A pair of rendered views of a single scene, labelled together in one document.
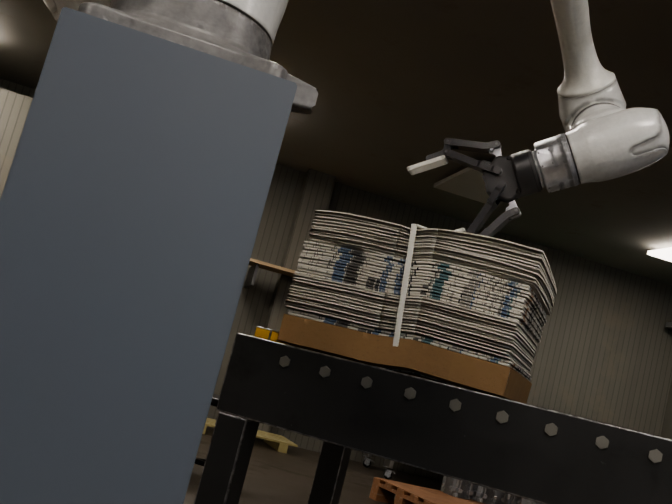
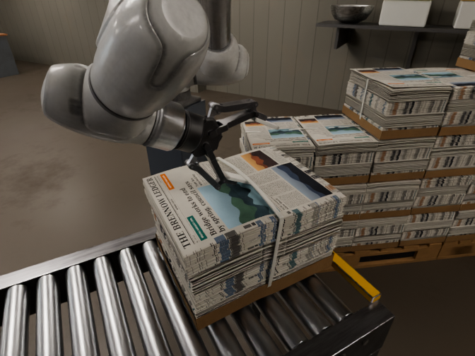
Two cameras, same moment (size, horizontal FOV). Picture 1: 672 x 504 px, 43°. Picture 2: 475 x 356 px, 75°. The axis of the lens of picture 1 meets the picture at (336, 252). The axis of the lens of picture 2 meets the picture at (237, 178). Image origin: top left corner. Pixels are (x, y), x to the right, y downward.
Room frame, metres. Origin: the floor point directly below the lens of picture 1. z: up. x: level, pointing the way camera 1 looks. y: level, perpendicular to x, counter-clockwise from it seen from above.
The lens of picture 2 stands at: (1.83, -0.63, 1.41)
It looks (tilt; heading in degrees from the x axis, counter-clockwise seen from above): 31 degrees down; 130
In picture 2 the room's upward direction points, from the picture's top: straight up
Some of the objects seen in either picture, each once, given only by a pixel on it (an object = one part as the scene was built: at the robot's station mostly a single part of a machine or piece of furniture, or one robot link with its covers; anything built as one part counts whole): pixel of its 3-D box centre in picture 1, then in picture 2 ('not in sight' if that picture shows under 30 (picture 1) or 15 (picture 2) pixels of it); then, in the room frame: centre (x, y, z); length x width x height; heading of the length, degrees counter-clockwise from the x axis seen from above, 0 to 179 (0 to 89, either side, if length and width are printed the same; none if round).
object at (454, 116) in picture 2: not in sight; (445, 99); (1.64, 1.20, 0.95); 0.38 x 0.29 x 0.23; 138
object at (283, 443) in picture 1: (237, 433); not in sight; (8.60, 0.50, 0.05); 1.10 x 0.76 x 0.10; 102
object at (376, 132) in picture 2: not in sight; (386, 119); (1.44, 0.98, 0.86); 0.38 x 0.29 x 0.04; 140
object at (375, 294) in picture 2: (308, 349); (314, 240); (1.57, 0.00, 0.81); 0.43 x 0.03 x 0.02; 159
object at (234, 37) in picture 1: (205, 58); (169, 97); (0.78, 0.17, 1.03); 0.22 x 0.18 x 0.06; 102
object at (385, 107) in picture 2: not in sight; (390, 101); (1.44, 0.98, 0.95); 0.38 x 0.29 x 0.23; 140
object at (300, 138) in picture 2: not in sight; (344, 193); (1.35, 0.88, 0.42); 1.17 x 0.39 x 0.83; 48
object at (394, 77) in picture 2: not in sight; (396, 76); (1.44, 0.99, 1.06); 0.37 x 0.29 x 0.01; 140
